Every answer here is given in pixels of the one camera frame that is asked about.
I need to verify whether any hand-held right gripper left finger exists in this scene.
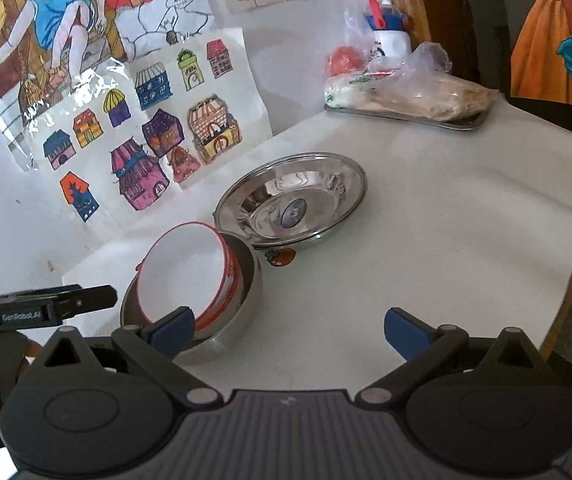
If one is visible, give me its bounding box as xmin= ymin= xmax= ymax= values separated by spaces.
xmin=40 ymin=306 xmax=223 ymax=407

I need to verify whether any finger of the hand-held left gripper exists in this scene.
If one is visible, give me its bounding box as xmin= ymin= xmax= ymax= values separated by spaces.
xmin=41 ymin=284 xmax=118 ymax=324

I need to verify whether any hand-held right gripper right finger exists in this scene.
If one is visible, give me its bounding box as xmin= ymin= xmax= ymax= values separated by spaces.
xmin=357 ymin=307 xmax=543 ymax=407

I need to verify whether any white enamel bowl red rim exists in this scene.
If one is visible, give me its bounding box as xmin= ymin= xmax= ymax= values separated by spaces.
xmin=134 ymin=222 xmax=238 ymax=327
xmin=193 ymin=236 xmax=245 ymax=334

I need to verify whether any stainless steel bowl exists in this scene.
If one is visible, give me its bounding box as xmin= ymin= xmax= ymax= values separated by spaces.
xmin=119 ymin=232 xmax=263 ymax=367

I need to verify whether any stainless steel plate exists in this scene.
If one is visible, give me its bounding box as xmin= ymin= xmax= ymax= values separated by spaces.
xmin=216 ymin=160 xmax=368 ymax=252
xmin=214 ymin=152 xmax=369 ymax=247

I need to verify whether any red strawberry sticker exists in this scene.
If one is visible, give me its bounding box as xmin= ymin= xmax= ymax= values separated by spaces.
xmin=264 ymin=248 xmax=296 ymax=268

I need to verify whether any colourful houses drawing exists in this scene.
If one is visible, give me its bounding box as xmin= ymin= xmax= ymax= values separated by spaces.
xmin=0 ymin=27 xmax=273 ymax=224

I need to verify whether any stainless steel tray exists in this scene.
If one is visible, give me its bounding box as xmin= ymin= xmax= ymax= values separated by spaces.
xmin=323 ymin=102 xmax=490 ymax=133

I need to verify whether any clear bag of flatbread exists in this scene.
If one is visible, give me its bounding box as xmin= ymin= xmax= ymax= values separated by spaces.
xmin=365 ymin=42 xmax=501 ymax=121

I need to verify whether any white food packet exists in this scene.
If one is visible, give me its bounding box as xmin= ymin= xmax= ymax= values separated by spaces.
xmin=323 ymin=73 xmax=383 ymax=109

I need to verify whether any red food in clear bag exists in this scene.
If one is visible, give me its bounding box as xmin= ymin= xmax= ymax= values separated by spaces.
xmin=329 ymin=7 xmax=374 ymax=77

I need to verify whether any cartoon figure poster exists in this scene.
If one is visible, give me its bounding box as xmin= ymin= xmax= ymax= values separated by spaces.
xmin=0 ymin=0 xmax=218 ymax=107

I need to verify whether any white jug with blue lid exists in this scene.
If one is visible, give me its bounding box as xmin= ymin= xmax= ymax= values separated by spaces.
xmin=364 ymin=0 xmax=413 ymax=62

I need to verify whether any wooden door frame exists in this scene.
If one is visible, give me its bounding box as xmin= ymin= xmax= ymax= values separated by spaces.
xmin=380 ymin=0 xmax=468 ymax=82

